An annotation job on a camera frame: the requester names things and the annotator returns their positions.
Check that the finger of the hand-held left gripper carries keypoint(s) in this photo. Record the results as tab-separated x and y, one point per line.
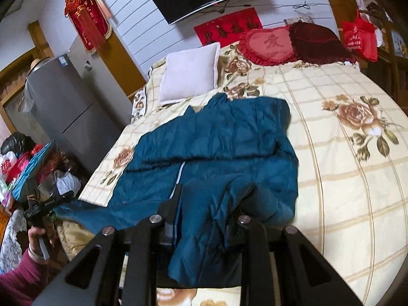
62	197

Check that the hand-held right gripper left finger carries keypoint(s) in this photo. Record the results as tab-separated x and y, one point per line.
165	216

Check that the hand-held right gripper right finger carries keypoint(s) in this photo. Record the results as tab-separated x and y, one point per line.
253	248

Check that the teal blue puffer jacket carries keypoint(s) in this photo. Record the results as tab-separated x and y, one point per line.
223	134

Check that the person's left forearm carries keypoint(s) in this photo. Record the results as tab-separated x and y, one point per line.
22	280

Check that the clothes on rack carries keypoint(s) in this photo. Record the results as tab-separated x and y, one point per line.
369	4

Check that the person's left hand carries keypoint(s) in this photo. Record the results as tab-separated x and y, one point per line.
34	242

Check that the white lace cloth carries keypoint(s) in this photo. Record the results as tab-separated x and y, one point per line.
11	239

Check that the blue basket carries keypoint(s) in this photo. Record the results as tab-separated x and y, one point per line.
33	172

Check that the white red-printed plastic bag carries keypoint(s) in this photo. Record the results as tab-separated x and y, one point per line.
6	165

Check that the black plastic bag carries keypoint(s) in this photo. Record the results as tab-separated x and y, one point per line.
17	145

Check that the grey refrigerator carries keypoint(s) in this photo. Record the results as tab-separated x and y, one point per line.
73	108

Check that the bed with floral quilt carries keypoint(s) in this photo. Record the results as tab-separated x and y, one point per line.
334	172

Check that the straw hat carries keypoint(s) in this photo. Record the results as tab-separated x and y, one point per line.
39	65

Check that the white square pillow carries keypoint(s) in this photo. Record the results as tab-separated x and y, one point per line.
191	73

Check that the red fringed pennant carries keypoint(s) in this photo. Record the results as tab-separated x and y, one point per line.
94	22

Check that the red chinese knot tassel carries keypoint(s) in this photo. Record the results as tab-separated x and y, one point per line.
74	3

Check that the red heart-shaped cushion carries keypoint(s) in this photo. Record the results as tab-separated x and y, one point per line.
271	46

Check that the dark red velvet cushion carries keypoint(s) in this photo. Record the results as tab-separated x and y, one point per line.
318	43

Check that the wooden chair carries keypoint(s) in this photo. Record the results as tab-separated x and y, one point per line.
393	67

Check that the red shopping bag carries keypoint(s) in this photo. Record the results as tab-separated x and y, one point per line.
360	38

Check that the red wall banner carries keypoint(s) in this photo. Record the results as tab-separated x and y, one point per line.
223	27

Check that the wooden door frame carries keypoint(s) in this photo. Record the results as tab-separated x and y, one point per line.
338	3

